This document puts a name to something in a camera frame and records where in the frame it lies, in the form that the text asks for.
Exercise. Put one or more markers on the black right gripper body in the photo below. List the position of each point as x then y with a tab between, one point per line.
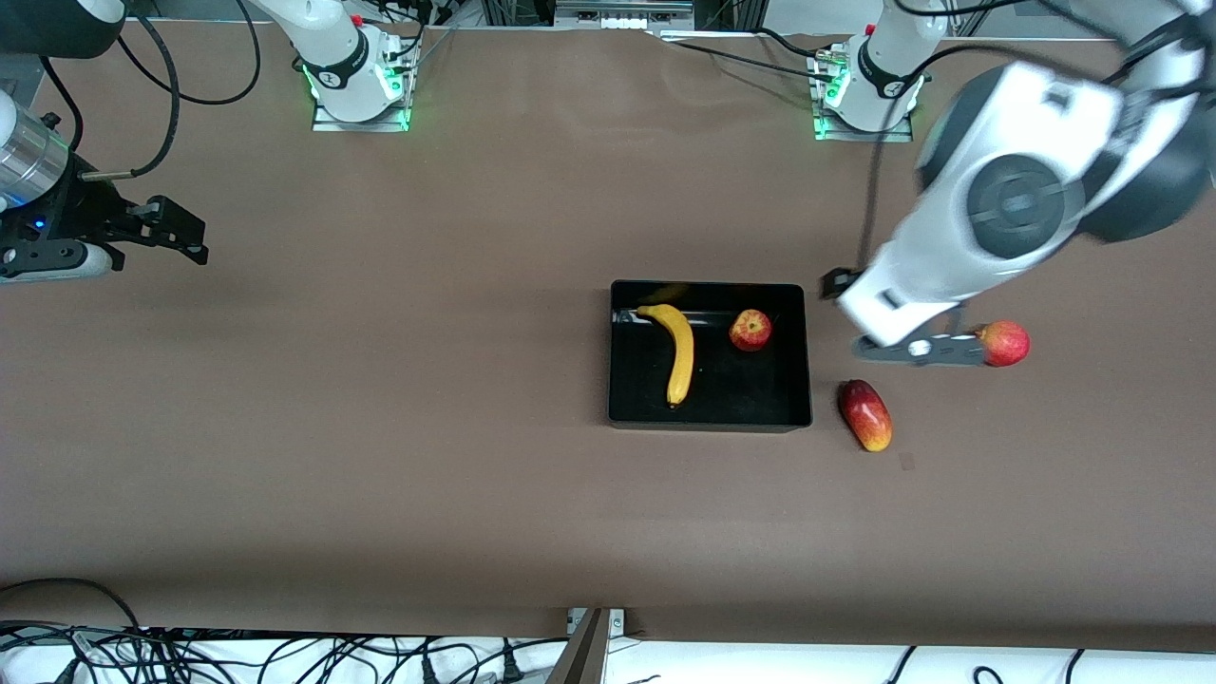
68	214

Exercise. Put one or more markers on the small red apple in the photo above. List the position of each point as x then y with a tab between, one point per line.
750	331

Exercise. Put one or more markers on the black rectangular plastic box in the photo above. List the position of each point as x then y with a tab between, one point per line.
731	389

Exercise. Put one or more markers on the yellow banana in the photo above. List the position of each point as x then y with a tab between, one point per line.
682	361

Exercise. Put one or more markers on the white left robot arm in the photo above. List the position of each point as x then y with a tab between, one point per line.
1021	204

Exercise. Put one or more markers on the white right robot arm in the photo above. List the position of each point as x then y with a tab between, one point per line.
328	43

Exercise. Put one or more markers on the red apple right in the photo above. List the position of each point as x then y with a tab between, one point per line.
1009	344

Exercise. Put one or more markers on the red yellow mango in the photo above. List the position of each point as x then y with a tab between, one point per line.
864	413

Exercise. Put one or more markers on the brown table cover sheet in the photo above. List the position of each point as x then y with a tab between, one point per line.
608	522

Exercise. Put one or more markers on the white power strip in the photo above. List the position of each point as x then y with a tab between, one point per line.
622	19

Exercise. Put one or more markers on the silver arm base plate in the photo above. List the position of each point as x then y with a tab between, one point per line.
864	136
361	125

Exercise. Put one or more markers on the silver table edge bracket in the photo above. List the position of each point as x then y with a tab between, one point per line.
617	622

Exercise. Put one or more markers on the grey metal post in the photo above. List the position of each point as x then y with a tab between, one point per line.
581	660

